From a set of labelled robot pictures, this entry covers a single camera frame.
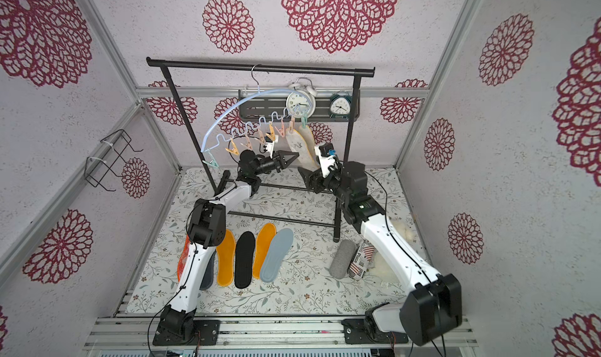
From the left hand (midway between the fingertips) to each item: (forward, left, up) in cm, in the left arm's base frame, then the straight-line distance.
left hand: (299, 153), depth 91 cm
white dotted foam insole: (-35, +21, -23) cm, 47 cm away
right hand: (-16, -3, +12) cm, 20 cm away
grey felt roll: (-34, -16, -21) cm, 43 cm away
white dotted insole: (-29, +8, -24) cm, 38 cm away
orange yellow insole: (-32, +29, -23) cm, 49 cm away
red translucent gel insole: (-33, +45, -23) cm, 60 cm away
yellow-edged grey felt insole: (-25, +14, -24) cm, 38 cm away
